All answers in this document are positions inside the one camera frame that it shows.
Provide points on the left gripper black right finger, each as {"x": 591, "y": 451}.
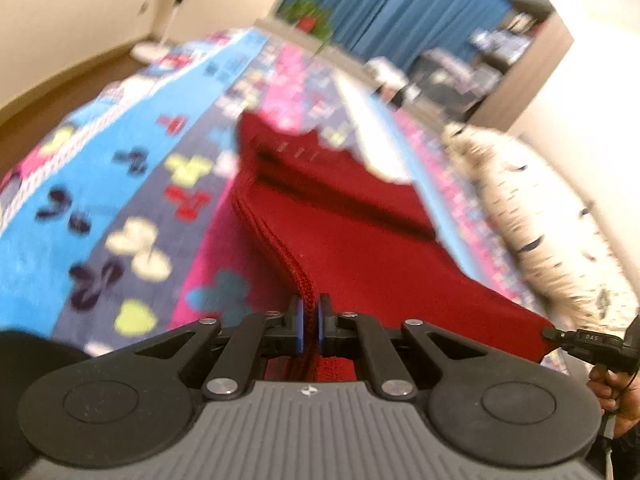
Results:
{"x": 483, "y": 403}

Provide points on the wooden bookshelf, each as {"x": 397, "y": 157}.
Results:
{"x": 526, "y": 77}

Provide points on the red knitted sweater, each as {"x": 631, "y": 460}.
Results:
{"x": 330, "y": 227}

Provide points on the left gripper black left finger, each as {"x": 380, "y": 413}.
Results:
{"x": 133, "y": 403}

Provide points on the colourful striped bed blanket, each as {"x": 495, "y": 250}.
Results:
{"x": 120, "y": 227}

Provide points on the clear plastic storage bin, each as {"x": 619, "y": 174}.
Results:
{"x": 456, "y": 86}

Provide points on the person's right hand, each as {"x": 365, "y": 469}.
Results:
{"x": 617, "y": 393}

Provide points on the green plant in red pot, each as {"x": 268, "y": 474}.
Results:
{"x": 310, "y": 18}

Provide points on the white clothes pile on sill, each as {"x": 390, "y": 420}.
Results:
{"x": 392, "y": 84}

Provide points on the white standing fan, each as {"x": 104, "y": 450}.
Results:
{"x": 157, "y": 45}

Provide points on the blue window curtain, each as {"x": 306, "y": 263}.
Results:
{"x": 399, "y": 30}

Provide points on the cream patterned pillow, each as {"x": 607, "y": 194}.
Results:
{"x": 560, "y": 247}

